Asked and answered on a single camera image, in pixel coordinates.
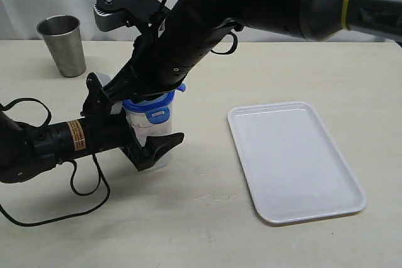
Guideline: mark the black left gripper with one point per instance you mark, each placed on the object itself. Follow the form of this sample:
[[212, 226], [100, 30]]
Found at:
[[109, 129]]

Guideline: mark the stainless steel cup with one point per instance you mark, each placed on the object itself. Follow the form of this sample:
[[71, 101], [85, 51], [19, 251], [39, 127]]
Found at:
[[61, 35]]

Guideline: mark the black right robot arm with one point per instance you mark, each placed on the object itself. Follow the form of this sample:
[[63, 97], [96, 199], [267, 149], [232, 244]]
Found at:
[[207, 22]]

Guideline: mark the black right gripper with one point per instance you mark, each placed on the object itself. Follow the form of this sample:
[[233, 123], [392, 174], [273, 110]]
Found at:
[[157, 66]]

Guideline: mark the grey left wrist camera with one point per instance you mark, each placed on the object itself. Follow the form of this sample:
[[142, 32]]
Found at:
[[107, 101]]

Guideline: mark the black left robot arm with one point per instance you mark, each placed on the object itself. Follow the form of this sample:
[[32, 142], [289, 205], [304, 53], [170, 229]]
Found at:
[[27, 151]]

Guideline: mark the clear plastic container with label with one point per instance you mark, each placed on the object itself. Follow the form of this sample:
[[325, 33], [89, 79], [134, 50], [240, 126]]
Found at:
[[143, 128]]

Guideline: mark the white rectangular tray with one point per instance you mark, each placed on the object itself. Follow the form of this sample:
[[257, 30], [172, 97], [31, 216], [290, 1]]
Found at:
[[293, 168]]

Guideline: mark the blue plastic lid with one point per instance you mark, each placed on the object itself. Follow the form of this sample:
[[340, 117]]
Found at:
[[157, 105]]

